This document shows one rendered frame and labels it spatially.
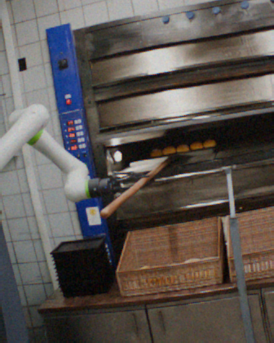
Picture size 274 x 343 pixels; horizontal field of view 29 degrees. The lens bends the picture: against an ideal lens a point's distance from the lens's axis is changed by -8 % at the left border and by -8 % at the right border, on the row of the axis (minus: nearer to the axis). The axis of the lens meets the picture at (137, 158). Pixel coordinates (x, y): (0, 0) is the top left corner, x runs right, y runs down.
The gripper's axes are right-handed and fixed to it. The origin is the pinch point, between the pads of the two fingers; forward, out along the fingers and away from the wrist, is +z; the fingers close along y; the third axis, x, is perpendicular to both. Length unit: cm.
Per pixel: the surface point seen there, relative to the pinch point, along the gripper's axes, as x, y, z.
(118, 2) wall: -53, -101, -6
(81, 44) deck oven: -54, -80, -33
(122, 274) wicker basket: -6, 48, -21
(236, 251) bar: 7, 41, 40
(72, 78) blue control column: -50, -59, -41
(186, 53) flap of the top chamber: -54, -62, 27
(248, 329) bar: 7, 83, 40
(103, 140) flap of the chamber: -39, -21, -26
